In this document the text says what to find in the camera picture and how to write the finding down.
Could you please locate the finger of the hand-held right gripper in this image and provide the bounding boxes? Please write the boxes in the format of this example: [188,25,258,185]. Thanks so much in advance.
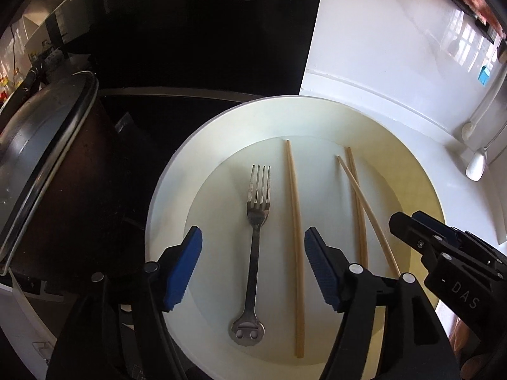
[388,212,448,264]
[411,211,496,262]

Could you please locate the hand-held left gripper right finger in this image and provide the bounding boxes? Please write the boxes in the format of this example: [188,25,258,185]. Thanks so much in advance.
[304,226,456,380]

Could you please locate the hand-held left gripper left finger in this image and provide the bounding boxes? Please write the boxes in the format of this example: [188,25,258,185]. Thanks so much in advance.
[45,225,203,380]

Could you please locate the tan wooden chopstick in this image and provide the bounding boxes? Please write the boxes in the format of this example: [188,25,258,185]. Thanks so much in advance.
[284,139,306,359]
[345,146,370,270]

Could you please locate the pale wooden chopstick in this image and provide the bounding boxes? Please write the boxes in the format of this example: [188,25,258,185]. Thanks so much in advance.
[336,155,400,278]

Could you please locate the metal fork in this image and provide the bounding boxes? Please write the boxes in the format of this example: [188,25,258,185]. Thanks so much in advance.
[228,164,272,348]

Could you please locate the cream round plastic basin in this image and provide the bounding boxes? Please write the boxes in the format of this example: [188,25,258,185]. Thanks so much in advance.
[146,94,446,380]

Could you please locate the person's right hand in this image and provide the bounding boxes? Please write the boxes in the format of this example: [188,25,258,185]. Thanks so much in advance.
[449,319,492,380]

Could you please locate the hanging metal ladle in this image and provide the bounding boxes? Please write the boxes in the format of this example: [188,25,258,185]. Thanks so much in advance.
[465,127,507,181]

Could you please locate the hanging white spoon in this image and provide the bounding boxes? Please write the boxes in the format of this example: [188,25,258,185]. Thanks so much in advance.
[461,67,507,139]

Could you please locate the colourful condiment bottles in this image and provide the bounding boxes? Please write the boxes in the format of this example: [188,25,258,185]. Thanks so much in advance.
[0,63,24,99]

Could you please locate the black wall hook rail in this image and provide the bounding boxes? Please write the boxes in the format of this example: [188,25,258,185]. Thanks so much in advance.
[433,0,507,48]

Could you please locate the black glass wall panel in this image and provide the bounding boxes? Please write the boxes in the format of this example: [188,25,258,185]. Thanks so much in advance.
[59,0,325,92]

